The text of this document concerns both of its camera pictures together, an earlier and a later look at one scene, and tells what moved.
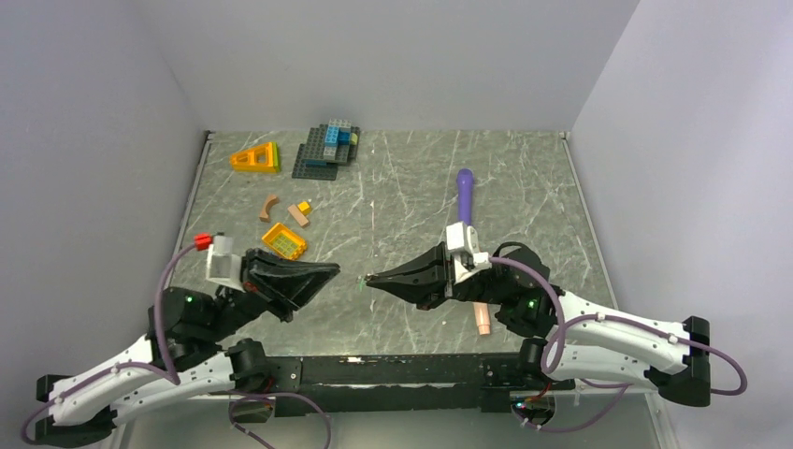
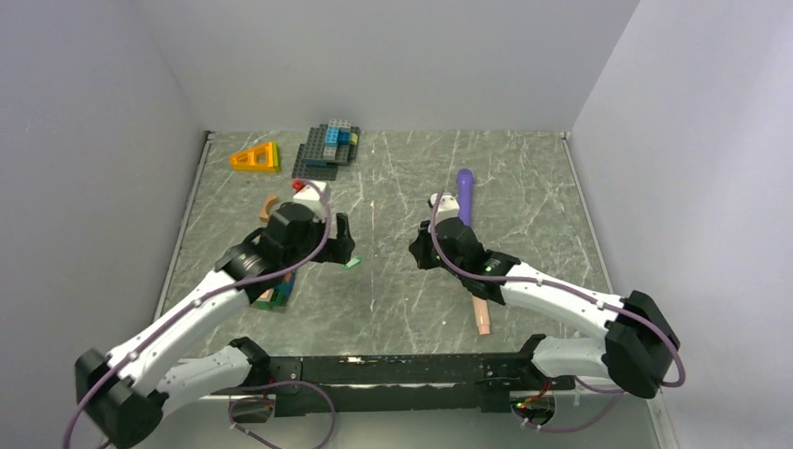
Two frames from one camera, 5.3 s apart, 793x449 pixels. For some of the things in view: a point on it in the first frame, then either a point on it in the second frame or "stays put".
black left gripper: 283,285 to 338,250
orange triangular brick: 262,158 stays put
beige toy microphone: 482,315 stays put
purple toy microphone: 465,195 stays put
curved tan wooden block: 269,202 stays put
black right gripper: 427,290 to 420,247
